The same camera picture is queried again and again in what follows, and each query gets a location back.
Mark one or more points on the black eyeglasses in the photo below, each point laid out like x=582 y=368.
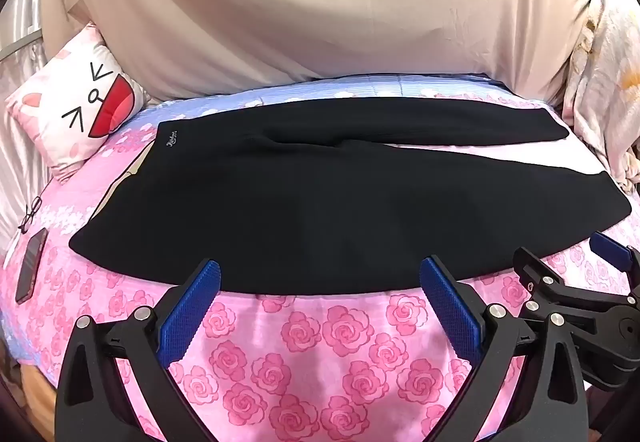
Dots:
x=25 y=224

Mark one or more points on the black pants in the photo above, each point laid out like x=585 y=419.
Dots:
x=300 y=212

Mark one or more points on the cat face pillow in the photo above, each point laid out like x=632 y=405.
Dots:
x=75 y=111

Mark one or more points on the white floral quilt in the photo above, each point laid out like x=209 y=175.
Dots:
x=610 y=71

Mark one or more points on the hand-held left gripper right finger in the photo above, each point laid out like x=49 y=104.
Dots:
x=450 y=307

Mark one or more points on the pink floral bed sheet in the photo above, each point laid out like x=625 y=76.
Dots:
x=300 y=347

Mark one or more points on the white pleated curtain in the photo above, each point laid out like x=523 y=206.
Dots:
x=15 y=171

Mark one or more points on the grey metal rail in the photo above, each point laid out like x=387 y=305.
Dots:
x=20 y=46

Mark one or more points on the wooden bed frame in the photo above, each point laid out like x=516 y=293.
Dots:
x=37 y=397

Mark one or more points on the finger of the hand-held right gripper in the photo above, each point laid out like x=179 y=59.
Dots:
x=611 y=250
x=537 y=267

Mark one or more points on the dark smartphone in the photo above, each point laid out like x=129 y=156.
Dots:
x=31 y=267

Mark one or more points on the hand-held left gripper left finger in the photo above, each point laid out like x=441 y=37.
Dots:
x=192 y=307

